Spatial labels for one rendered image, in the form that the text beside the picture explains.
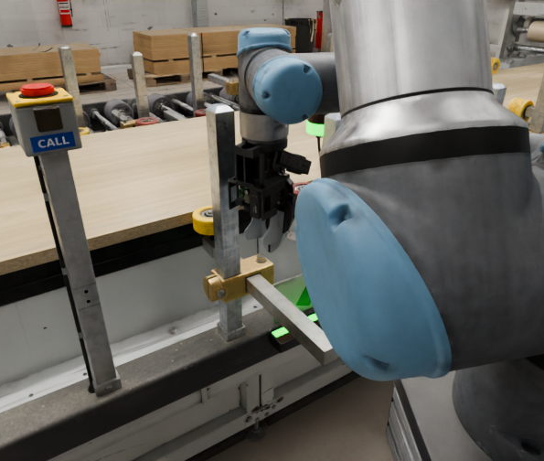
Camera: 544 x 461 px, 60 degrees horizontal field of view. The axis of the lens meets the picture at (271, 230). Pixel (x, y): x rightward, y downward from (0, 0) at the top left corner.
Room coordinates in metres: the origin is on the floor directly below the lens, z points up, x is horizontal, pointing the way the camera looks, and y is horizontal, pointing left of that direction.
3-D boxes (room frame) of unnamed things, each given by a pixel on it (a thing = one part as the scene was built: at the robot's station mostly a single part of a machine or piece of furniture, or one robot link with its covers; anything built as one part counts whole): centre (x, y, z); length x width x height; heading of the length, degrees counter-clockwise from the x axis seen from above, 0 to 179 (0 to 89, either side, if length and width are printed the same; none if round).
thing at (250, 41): (0.70, 0.01, 1.24); 0.09 x 0.08 x 0.11; 13
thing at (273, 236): (0.69, 0.00, 0.97); 0.06 x 0.03 x 0.09; 143
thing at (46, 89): (0.62, 0.30, 1.22); 0.04 x 0.04 x 0.02
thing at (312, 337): (0.74, 0.02, 0.83); 0.43 x 0.03 x 0.04; 33
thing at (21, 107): (0.62, 0.30, 1.18); 0.07 x 0.07 x 0.08; 33
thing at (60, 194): (0.62, 0.30, 0.93); 0.05 x 0.04 x 0.45; 123
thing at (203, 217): (0.90, 0.13, 0.85); 0.08 x 0.08 x 0.11
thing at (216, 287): (0.77, 0.06, 0.83); 0.13 x 0.06 x 0.05; 123
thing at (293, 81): (0.61, -0.03, 1.23); 0.11 x 0.11 x 0.08; 13
